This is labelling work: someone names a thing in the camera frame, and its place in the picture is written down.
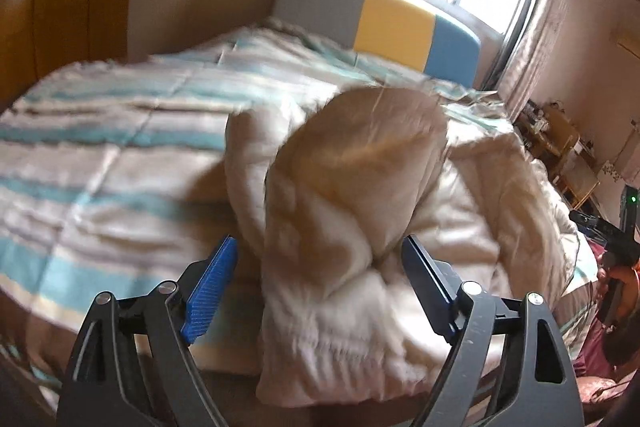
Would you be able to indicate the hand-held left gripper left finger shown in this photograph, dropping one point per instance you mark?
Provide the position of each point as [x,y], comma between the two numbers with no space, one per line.
[210,292]

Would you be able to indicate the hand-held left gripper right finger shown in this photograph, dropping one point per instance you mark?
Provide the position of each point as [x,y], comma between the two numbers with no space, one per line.
[430,277]

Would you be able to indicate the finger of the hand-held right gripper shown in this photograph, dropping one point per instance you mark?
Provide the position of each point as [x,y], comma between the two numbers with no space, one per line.
[590,224]

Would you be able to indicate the beige quilted puffer jacket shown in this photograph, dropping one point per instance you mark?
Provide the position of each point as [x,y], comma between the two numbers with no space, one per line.
[350,207]

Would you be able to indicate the cluttered wooden shelf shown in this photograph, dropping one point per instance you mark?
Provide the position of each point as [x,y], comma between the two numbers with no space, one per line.
[555,132]

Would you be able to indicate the striped bedspread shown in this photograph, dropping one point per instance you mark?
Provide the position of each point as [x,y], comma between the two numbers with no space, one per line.
[100,157]

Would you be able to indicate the beige patterned curtain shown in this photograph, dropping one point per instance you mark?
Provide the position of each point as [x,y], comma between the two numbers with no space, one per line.
[540,32]

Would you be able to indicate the grey yellow blue headboard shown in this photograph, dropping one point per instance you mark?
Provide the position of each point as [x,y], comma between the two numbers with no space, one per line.
[395,22]

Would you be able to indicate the wooden wardrobe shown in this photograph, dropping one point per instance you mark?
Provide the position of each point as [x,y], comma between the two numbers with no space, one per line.
[65,7]

